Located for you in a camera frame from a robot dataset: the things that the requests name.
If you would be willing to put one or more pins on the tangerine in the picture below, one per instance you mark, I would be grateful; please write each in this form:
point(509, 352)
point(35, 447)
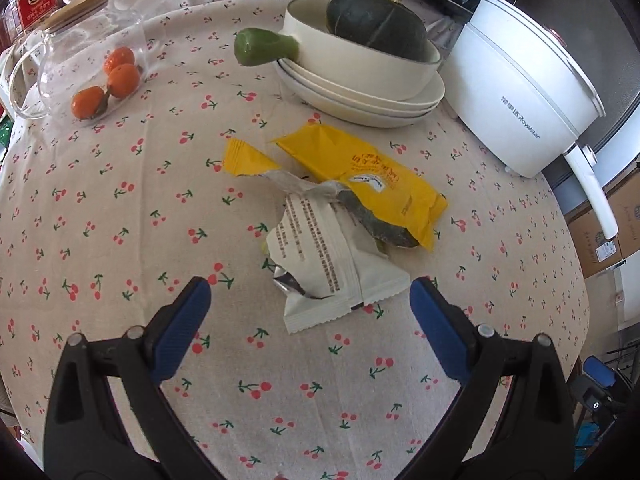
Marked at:
point(88, 102)
point(119, 58)
point(124, 80)

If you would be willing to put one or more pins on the stack of cream plates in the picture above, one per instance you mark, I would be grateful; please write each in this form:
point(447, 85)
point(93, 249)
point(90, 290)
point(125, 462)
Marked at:
point(300, 82)

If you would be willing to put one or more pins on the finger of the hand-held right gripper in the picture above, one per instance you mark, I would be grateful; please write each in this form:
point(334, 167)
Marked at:
point(597, 372)

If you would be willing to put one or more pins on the white printed snack wrapper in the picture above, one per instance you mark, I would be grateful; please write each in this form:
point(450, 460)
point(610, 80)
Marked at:
point(320, 255)

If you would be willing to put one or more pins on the grey refrigerator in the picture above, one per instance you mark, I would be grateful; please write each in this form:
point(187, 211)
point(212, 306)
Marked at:
point(600, 60)

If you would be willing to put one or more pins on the white plate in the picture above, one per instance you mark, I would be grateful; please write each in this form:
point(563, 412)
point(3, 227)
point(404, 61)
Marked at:
point(395, 124)
point(380, 116)

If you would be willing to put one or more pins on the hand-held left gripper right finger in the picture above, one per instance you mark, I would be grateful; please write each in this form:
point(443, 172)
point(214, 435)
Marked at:
point(440, 330)

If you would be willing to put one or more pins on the dark green pumpkin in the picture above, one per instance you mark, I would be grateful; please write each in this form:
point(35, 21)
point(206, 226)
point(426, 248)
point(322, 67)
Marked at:
point(370, 20)

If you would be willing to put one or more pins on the white electric cooking pot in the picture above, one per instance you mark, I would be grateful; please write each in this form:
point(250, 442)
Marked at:
point(510, 90)

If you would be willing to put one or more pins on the small yellow torn wrapper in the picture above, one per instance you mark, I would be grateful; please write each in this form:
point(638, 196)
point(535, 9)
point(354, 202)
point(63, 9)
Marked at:
point(245, 157)

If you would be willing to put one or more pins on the red tea box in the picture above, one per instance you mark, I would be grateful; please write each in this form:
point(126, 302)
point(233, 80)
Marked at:
point(32, 5)

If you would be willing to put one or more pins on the cherry print tablecloth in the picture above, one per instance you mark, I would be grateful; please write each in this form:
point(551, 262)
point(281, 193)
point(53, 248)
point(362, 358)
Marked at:
point(150, 210)

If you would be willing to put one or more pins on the glass jar with wooden lid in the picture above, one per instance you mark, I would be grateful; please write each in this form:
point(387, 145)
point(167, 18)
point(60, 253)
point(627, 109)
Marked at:
point(75, 50)

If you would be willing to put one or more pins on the large yellow snack wrapper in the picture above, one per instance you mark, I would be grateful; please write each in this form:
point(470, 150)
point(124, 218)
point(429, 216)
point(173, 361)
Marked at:
point(370, 175)

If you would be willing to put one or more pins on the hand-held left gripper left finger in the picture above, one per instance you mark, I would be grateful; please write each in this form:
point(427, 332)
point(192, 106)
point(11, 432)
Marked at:
point(182, 330)

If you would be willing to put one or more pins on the cardboard box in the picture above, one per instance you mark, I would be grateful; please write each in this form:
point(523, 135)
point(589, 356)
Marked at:
point(627, 210)
point(595, 240)

